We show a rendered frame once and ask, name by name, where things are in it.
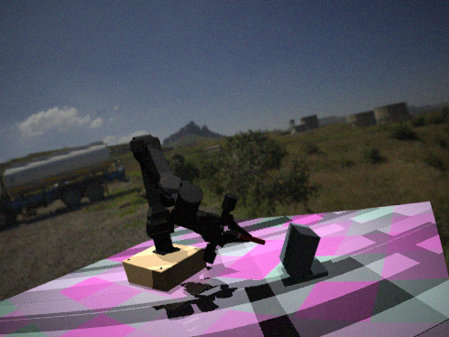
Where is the dark grey sloped panel with square hole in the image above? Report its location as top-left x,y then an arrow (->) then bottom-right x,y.
279,223 -> 328,282

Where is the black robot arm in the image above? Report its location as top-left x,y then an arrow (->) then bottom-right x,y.
130,134 -> 224,255

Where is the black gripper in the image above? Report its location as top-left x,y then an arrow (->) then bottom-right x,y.
191,193 -> 252,265

